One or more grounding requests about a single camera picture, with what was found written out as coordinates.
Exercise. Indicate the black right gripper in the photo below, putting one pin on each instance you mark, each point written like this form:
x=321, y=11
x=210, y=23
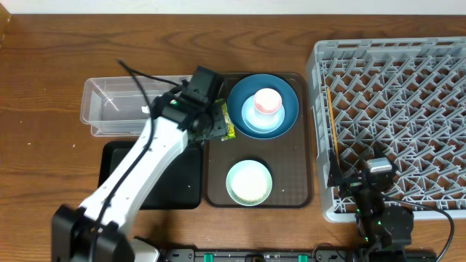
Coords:
x=352, y=184

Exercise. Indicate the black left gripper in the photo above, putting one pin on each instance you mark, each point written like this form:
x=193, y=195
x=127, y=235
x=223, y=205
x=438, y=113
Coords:
x=220, y=130

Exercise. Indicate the yellow green snack wrapper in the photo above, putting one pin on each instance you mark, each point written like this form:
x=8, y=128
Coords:
x=230, y=130

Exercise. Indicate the green bowl with rice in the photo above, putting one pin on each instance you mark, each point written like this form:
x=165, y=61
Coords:
x=249, y=183

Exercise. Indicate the white tissue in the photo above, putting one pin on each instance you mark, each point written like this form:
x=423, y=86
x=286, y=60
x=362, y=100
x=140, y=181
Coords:
x=145, y=109

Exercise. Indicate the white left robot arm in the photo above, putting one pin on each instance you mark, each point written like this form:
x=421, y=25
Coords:
x=98, y=229

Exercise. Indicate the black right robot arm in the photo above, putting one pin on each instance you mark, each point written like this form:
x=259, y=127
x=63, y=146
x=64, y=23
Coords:
x=387, y=230

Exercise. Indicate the grey plastic dishwasher rack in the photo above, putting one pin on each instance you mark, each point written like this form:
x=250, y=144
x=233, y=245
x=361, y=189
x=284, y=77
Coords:
x=409, y=95

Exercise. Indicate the dark blue plate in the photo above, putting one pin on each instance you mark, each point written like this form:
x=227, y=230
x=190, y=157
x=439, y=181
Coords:
x=248, y=86

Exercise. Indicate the light blue bowl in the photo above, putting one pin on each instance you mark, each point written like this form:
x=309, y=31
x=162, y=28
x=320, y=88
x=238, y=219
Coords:
x=260, y=122

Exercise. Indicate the pink cup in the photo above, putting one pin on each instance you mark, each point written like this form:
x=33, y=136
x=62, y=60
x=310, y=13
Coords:
x=267, y=101

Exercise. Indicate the black tray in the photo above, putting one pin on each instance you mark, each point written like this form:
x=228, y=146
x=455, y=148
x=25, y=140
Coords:
x=180, y=185

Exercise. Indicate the wooden chopstick left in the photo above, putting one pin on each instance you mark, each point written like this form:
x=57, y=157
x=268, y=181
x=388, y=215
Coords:
x=333, y=126

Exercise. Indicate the clear plastic bin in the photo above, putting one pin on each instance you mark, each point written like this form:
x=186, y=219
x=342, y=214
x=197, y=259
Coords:
x=112, y=105

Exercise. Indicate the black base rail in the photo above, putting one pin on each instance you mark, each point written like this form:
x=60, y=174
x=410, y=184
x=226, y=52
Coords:
x=255, y=255

